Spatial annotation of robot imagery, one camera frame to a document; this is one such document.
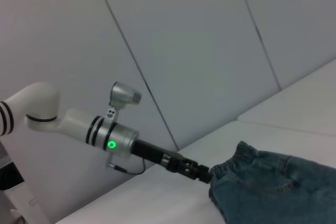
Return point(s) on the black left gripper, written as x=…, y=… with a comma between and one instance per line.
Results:
x=157, y=157

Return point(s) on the blue denim shorts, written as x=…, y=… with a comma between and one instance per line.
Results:
x=275, y=192

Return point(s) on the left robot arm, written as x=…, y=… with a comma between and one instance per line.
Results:
x=76, y=127

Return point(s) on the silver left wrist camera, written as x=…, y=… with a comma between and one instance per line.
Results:
x=123, y=96

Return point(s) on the white stand frame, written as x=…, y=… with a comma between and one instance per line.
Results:
x=26, y=203

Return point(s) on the black stand bracket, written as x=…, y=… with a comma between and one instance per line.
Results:
x=10, y=176

